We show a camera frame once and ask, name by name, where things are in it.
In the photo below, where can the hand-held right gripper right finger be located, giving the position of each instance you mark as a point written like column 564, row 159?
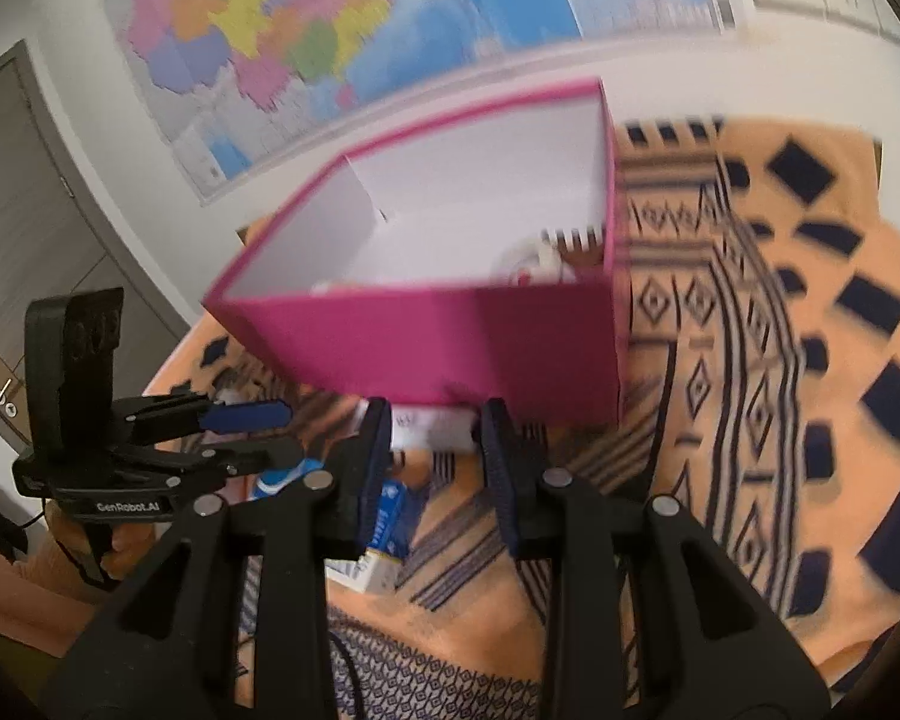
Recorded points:
column 499, row 465

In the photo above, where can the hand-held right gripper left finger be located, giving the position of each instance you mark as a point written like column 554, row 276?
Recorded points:
column 371, row 465

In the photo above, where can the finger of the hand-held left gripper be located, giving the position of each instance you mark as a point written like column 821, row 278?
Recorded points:
column 255, row 456
column 240, row 416

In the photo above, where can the blue white medicine box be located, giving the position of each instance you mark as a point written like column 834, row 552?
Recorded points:
column 390, row 517

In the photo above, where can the pink cardboard box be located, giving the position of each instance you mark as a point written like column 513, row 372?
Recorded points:
column 435, row 345

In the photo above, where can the clear tape roll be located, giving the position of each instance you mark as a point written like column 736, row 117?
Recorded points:
column 521, row 262

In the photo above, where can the brown wooden back scratcher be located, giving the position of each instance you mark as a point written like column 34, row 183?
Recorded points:
column 581, row 247

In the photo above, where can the grey door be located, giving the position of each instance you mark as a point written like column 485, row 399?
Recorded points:
column 30, row 187

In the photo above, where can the orange patterned cloth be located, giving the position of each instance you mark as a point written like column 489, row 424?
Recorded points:
column 720, row 615

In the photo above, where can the colourful wall map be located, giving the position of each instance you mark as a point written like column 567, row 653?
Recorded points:
column 360, row 22

